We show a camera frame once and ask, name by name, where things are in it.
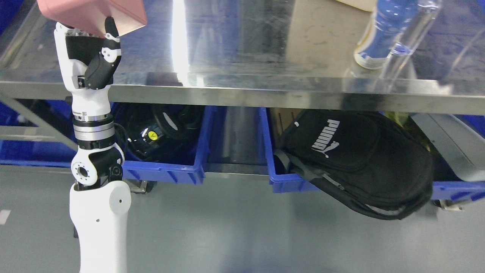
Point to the blue bin with backpack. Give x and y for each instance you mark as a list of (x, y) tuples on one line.
[(280, 183)]

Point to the pink plastic storage box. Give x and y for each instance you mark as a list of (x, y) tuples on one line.
[(90, 15)]

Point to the blue bin with helmet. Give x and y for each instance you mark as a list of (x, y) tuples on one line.
[(187, 168)]

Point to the clear plastic water bottle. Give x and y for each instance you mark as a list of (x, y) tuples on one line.
[(396, 27)]

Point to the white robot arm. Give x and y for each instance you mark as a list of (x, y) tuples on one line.
[(99, 200)]

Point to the black Puma backpack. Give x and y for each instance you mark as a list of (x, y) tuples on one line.
[(364, 160)]

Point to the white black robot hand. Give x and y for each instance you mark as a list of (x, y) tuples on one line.
[(87, 65)]

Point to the blue bin far right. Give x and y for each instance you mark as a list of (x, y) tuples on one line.
[(459, 190)]

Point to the grey plastic case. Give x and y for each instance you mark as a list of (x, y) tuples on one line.
[(459, 142)]

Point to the blue bin far left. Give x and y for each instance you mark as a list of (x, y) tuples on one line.
[(56, 113)]

